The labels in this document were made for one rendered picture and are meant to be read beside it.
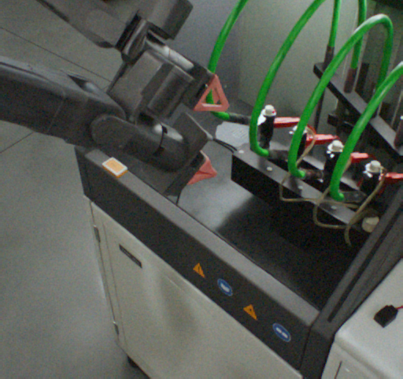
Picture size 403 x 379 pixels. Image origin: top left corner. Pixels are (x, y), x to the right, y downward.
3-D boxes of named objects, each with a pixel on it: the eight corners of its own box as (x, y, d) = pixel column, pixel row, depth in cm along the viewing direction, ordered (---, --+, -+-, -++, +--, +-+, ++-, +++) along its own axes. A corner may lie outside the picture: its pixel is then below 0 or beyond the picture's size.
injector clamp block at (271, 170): (229, 201, 125) (231, 153, 115) (256, 180, 131) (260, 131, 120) (353, 285, 108) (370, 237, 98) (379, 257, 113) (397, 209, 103)
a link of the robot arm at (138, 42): (110, 53, 81) (125, 61, 77) (133, 14, 81) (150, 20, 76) (144, 75, 86) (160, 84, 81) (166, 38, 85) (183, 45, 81)
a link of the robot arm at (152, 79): (49, 99, 61) (86, 138, 56) (105, 15, 59) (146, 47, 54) (120, 131, 71) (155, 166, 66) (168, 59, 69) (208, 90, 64)
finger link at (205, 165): (237, 173, 77) (198, 154, 70) (206, 210, 78) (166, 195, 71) (212, 147, 81) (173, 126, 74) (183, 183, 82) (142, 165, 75)
